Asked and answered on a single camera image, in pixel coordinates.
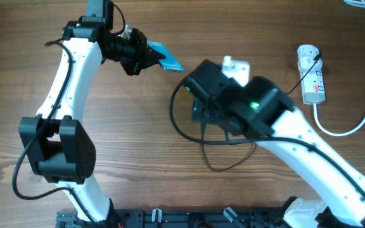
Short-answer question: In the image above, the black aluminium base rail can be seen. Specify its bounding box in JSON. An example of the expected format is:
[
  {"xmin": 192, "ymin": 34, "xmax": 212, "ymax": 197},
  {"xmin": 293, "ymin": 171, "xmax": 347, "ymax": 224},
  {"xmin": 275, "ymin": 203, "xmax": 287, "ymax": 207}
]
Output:
[{"xmin": 56, "ymin": 207, "xmax": 289, "ymax": 228}]

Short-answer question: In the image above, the white power strip socket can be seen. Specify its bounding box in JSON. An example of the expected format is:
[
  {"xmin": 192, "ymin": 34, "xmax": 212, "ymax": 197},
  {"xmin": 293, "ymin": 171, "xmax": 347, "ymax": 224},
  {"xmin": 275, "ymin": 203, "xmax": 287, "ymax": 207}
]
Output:
[{"xmin": 297, "ymin": 44, "xmax": 326, "ymax": 105}]

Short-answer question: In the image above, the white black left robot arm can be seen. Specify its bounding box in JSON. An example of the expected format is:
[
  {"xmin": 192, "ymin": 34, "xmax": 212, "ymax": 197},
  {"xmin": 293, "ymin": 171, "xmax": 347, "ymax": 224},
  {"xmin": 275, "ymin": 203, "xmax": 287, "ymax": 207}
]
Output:
[{"xmin": 19, "ymin": 1, "xmax": 165, "ymax": 227}]

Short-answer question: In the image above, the blue screen smartphone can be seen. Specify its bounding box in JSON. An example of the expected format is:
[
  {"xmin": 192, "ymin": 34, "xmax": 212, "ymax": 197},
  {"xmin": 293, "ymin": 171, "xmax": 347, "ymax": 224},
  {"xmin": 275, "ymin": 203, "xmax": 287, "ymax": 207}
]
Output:
[{"xmin": 148, "ymin": 41, "xmax": 184, "ymax": 73}]

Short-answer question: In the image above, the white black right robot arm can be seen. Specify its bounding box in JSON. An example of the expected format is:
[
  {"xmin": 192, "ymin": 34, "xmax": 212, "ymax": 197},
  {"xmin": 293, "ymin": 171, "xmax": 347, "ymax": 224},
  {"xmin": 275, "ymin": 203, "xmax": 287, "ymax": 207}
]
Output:
[{"xmin": 182, "ymin": 60, "xmax": 365, "ymax": 227}]

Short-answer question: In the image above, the black USB charger cable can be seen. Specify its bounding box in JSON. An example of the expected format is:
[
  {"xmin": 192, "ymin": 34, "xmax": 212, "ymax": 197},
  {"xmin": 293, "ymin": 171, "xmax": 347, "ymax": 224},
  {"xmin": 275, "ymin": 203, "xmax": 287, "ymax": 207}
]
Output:
[{"xmin": 200, "ymin": 52, "xmax": 323, "ymax": 173}]

